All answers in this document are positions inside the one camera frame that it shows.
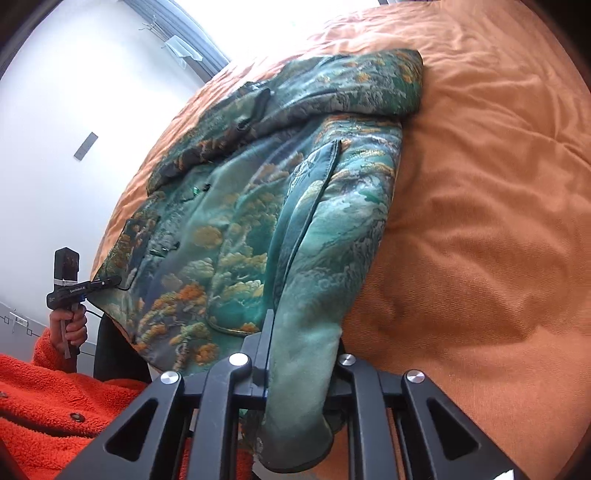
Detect grey curtain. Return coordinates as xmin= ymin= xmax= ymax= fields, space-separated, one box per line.
xmin=120 ymin=0 xmax=232 ymax=70

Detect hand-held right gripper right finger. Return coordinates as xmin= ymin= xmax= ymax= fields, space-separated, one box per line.
xmin=318 ymin=339 xmax=532 ymax=480

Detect person's left hand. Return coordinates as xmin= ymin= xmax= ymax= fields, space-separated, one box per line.
xmin=48 ymin=307 xmax=88 ymax=354

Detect orange bed blanket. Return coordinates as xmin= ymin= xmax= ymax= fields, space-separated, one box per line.
xmin=90 ymin=0 xmax=587 ymax=480

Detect person's orange fleece jacket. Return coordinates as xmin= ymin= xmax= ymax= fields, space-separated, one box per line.
xmin=0 ymin=328 xmax=259 ymax=480

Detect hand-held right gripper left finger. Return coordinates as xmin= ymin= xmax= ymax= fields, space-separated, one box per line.
xmin=55 ymin=309 xmax=278 ymax=480

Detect light blue towel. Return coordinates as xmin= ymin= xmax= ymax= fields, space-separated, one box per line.
xmin=164 ymin=37 xmax=203 ymax=63

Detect person's dark trousers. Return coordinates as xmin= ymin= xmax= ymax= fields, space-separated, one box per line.
xmin=93 ymin=316 xmax=153 ymax=384

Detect green printed padded jacket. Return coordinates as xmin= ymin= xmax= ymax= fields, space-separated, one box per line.
xmin=90 ymin=48 xmax=426 ymax=474

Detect dark wall switch plate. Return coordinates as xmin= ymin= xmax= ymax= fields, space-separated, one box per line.
xmin=74 ymin=132 xmax=99 ymax=161

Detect wooden coat rack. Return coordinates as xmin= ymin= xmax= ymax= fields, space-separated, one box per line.
xmin=139 ymin=9 xmax=162 ymax=34

